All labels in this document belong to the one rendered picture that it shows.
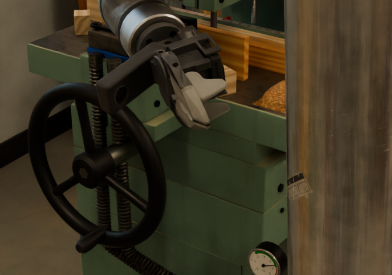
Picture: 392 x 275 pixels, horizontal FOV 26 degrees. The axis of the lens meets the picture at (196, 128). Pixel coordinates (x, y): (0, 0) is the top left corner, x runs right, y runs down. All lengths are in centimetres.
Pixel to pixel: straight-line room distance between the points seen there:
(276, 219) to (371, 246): 70
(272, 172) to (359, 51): 72
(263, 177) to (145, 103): 23
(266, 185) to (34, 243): 138
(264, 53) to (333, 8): 80
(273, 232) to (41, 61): 55
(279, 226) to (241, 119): 23
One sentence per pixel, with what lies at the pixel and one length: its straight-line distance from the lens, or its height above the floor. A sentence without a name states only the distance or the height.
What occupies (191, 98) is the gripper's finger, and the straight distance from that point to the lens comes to 104.
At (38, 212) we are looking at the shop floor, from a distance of 284.
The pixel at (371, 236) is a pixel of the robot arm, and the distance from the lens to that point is 81.
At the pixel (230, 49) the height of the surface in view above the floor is 95.
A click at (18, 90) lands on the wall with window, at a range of 312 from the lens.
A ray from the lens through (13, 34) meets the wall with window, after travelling 304.
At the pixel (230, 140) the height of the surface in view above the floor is 83.
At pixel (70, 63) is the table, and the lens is 161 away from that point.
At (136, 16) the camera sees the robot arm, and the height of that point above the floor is 109.
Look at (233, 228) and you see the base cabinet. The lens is 150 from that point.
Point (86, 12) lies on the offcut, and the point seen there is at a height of 94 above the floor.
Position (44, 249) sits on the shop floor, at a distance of 266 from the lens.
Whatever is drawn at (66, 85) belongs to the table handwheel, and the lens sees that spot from 135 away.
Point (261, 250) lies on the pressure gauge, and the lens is 140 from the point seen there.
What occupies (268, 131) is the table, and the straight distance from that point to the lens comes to 137.
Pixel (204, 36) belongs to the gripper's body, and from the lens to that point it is 114.
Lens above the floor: 148
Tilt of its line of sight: 26 degrees down
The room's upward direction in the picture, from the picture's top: straight up
